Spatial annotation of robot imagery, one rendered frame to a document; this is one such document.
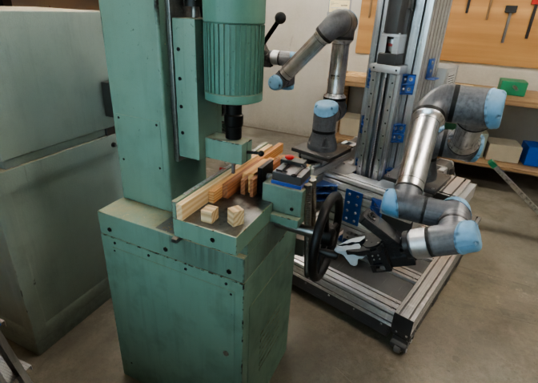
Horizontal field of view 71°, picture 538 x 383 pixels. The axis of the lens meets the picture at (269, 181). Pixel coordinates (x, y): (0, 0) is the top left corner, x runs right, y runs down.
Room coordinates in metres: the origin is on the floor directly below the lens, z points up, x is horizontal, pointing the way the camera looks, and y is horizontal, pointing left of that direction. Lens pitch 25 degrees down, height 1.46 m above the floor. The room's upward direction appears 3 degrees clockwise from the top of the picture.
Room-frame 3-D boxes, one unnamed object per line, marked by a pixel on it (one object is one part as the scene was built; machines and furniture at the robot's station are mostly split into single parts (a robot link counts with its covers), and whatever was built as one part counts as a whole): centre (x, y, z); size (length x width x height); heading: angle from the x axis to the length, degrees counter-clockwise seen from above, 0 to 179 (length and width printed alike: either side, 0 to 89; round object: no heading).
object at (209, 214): (0.93, 0.16, 0.92); 0.04 x 0.04 x 0.04; 69
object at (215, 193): (1.28, 0.07, 0.92); 0.54 x 0.02 x 0.04; 156
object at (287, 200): (1.11, -0.07, 0.92); 0.15 x 0.13 x 0.09; 156
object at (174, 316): (1.21, 0.23, 0.36); 0.58 x 0.45 x 0.71; 66
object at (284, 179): (1.11, -0.07, 0.99); 0.13 x 0.11 x 0.06; 156
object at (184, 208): (1.20, 0.12, 0.93); 0.60 x 0.02 x 0.05; 156
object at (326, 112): (1.85, -0.26, 0.98); 0.13 x 0.12 x 0.14; 156
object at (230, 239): (1.14, 0.01, 0.87); 0.61 x 0.30 x 0.06; 156
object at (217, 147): (1.17, 0.14, 1.03); 0.14 x 0.07 x 0.09; 66
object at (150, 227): (1.21, 0.23, 0.76); 0.57 x 0.45 x 0.09; 66
